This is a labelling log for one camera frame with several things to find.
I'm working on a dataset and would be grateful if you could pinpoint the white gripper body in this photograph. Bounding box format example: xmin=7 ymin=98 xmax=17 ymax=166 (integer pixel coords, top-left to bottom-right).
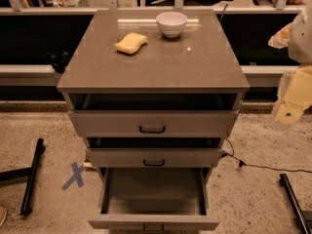
xmin=279 ymin=64 xmax=312 ymax=112

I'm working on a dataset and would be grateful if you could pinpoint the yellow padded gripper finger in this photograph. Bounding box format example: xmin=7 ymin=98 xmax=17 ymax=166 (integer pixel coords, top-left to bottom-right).
xmin=272 ymin=101 xmax=304 ymax=131

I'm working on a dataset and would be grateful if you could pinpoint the grey bottom drawer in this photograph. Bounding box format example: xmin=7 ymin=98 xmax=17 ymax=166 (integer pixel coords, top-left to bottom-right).
xmin=89 ymin=168 xmax=218 ymax=234

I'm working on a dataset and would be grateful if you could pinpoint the grey drawer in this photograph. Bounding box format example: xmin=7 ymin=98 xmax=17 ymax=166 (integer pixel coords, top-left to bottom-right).
xmin=86 ymin=148 xmax=221 ymax=168
xmin=89 ymin=168 xmax=218 ymax=234
xmin=69 ymin=110 xmax=238 ymax=137

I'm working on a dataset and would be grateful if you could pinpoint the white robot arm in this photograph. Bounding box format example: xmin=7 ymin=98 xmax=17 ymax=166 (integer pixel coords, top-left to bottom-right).
xmin=268 ymin=6 xmax=312 ymax=130

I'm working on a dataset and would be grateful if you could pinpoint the grey top drawer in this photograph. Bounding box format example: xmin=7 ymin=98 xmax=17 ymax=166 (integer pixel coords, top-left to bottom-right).
xmin=69 ymin=110 xmax=238 ymax=137

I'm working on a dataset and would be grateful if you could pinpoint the grey drawer cabinet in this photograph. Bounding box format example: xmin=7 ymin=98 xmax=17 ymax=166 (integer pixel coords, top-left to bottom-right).
xmin=57 ymin=9 xmax=251 ymax=180

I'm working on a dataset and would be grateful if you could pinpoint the grey middle drawer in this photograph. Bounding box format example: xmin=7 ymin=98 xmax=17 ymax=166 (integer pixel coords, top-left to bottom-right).
xmin=86 ymin=148 xmax=221 ymax=168

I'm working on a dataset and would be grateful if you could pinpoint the black floor stand right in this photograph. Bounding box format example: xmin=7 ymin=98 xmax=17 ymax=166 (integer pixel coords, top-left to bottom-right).
xmin=280 ymin=174 xmax=312 ymax=234

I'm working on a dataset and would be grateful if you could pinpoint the black floor stand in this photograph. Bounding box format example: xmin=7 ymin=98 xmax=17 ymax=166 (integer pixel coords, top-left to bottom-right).
xmin=0 ymin=138 xmax=45 ymax=216
xmin=280 ymin=174 xmax=312 ymax=234

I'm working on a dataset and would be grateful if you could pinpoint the white bowl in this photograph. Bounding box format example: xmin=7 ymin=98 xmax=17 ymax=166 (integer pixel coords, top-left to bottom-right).
xmin=156 ymin=12 xmax=187 ymax=38

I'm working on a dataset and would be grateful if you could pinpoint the yellow sponge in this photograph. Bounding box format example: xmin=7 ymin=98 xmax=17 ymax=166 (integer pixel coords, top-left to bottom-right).
xmin=115 ymin=32 xmax=147 ymax=55

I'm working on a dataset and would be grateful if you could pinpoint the blue tape cross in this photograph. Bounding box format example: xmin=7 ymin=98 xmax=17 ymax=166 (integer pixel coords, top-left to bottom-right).
xmin=61 ymin=163 xmax=84 ymax=190

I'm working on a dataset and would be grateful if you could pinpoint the black floor stand left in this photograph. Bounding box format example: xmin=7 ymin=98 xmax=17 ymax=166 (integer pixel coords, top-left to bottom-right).
xmin=0 ymin=138 xmax=45 ymax=216

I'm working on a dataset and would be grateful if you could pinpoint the shoe tip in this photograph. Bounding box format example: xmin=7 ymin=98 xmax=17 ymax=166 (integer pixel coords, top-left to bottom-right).
xmin=0 ymin=205 xmax=7 ymax=227

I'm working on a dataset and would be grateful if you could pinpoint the black clamp on rail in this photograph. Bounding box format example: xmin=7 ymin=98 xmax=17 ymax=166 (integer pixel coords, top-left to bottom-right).
xmin=51 ymin=52 xmax=69 ymax=73

